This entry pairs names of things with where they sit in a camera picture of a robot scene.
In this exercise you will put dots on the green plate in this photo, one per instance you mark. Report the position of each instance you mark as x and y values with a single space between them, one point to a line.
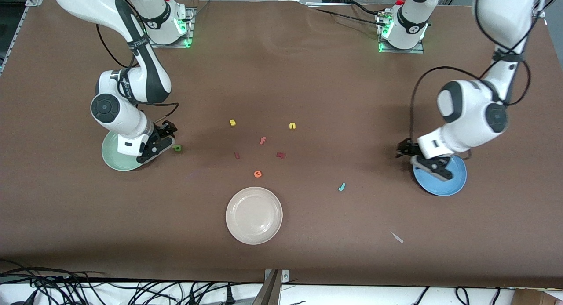
112 157

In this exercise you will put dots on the brown cardboard box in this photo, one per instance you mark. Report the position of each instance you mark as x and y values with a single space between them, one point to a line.
536 298

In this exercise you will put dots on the green foam letter p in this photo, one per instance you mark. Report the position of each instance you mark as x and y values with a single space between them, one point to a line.
179 149

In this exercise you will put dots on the black power plug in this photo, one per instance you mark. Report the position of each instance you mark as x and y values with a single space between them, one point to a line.
228 295

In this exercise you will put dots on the cream white plate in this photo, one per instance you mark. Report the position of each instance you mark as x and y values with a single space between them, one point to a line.
254 215

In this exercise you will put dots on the teal foam letter j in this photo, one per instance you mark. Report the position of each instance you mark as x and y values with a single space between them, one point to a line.
342 186

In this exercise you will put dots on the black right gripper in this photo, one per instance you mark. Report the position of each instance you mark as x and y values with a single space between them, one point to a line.
162 132

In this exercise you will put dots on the small white paper scrap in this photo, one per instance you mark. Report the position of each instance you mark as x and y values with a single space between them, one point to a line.
397 237

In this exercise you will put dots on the aluminium table leg profile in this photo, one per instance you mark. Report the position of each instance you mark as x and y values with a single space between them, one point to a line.
268 292

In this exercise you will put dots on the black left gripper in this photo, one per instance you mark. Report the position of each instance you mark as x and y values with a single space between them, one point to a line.
408 147

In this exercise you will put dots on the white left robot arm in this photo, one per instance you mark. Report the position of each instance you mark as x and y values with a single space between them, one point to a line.
475 116

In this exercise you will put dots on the aluminium edge rail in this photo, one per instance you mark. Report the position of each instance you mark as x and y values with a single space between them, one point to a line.
33 1

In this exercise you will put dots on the blue plate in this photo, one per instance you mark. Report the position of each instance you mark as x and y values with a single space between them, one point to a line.
457 182

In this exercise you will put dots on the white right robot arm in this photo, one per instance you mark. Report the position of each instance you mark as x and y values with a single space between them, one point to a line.
127 120

